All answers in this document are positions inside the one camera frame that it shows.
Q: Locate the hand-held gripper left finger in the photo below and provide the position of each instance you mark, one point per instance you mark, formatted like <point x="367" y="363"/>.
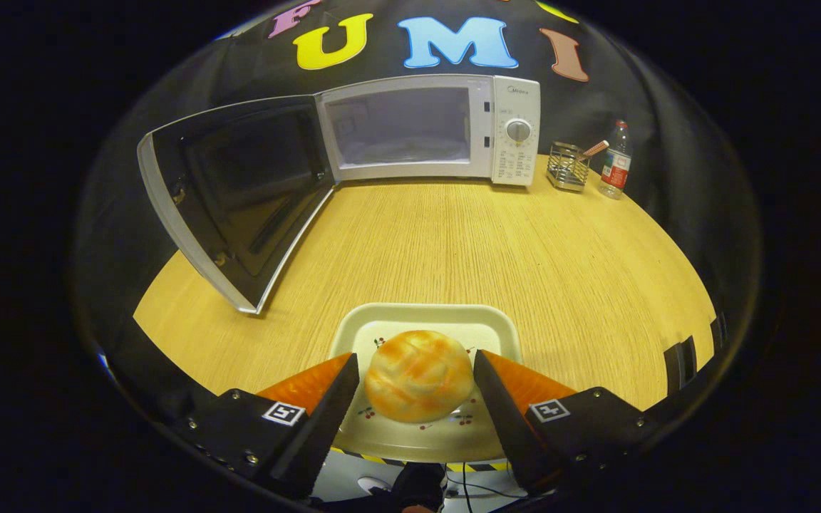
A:
<point x="325" y="427"/>

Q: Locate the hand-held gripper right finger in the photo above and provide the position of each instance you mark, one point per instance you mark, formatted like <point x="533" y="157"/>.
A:
<point x="507" y="420"/>

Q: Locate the golden bread bun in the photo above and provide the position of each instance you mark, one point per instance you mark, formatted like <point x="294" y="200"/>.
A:
<point x="417" y="374"/>

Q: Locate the white microwave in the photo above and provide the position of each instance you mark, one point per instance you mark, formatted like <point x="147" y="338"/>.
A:
<point x="239" y="185"/>

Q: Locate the cream tray with cherry print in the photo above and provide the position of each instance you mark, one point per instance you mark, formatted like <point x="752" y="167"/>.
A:
<point x="417" y="317"/>

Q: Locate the black slatted object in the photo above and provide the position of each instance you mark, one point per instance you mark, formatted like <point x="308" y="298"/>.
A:
<point x="681" y="363"/>

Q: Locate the clear plastic water bottle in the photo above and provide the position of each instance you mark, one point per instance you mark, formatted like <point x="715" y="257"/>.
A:
<point x="616" y="171"/>

